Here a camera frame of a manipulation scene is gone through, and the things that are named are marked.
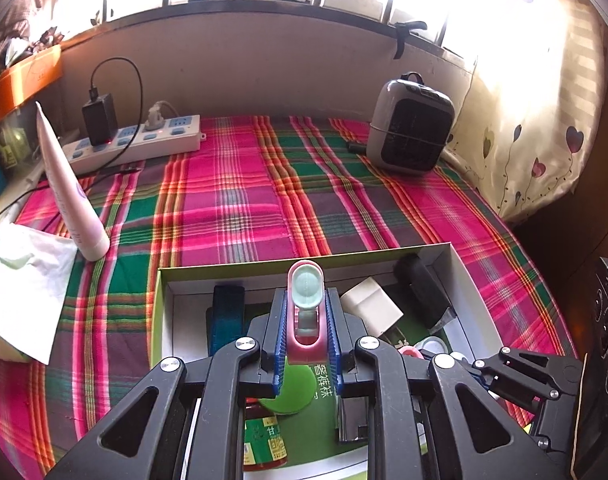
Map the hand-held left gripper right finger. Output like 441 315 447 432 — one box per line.
325 287 567 480

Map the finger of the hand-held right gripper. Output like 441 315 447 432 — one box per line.
471 360 560 413
498 345 585 386

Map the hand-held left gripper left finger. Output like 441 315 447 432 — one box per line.
44 289 288 480

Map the white wall charger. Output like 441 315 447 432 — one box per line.
340 276 405 338

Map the green cap white knob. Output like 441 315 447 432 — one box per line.
258 360 317 415

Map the blue translucent plastic case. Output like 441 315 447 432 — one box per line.
206 284 247 356

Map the pink and mint gadget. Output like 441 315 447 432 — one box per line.
286 260 330 365

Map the clear plastic round lid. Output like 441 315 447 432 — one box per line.
415 337 450 361

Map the green cardboard box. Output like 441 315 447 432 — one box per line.
150 241 505 480

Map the brown bottle green label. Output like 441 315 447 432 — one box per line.
243 399 290 472

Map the black rectangular device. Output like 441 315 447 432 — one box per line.
394 254 459 333

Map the plaid pink green blanket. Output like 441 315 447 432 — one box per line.
0 115 580 480

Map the small grey heater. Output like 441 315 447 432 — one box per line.
365 72 456 176

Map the white power strip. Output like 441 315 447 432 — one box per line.
61 114 202 173

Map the pink cosmetic tube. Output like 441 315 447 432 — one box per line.
35 101 111 262

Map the heart print cream cloth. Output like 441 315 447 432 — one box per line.
464 0 608 223

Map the white plug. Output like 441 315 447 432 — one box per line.
145 101 177 133

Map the white tissue pack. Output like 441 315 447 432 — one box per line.
0 225 80 365

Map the black power adapter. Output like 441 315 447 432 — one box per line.
81 92 119 146

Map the black hook clip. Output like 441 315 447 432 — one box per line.
391 21 428 61

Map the dark storage box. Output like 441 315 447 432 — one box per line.
0 105 47 181

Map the orange storage box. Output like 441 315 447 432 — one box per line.
0 44 64 128

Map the brown checked cloth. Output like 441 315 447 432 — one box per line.
0 0 65 68

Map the black adapter cable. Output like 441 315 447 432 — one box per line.
86 57 144 176

